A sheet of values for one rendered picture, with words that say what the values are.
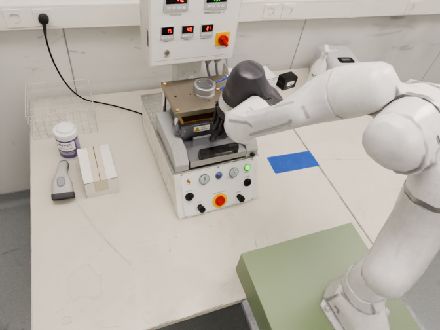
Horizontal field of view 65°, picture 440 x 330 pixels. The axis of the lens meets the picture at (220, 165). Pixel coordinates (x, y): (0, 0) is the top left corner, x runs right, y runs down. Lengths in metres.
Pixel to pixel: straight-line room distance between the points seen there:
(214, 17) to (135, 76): 0.69
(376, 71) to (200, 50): 0.77
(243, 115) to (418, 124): 0.39
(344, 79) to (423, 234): 0.34
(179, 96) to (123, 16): 0.52
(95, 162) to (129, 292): 0.51
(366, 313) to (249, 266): 0.35
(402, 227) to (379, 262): 0.09
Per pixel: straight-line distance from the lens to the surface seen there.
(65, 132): 1.45
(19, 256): 2.24
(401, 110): 0.68
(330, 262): 1.23
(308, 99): 0.76
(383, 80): 0.71
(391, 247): 0.83
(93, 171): 1.37
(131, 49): 1.77
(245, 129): 0.86
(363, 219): 1.55
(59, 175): 1.40
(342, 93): 0.72
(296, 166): 1.61
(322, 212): 1.49
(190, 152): 1.24
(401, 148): 0.65
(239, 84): 0.92
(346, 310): 1.09
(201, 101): 1.24
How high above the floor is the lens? 1.87
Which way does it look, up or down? 47 degrees down
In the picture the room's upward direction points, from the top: 11 degrees clockwise
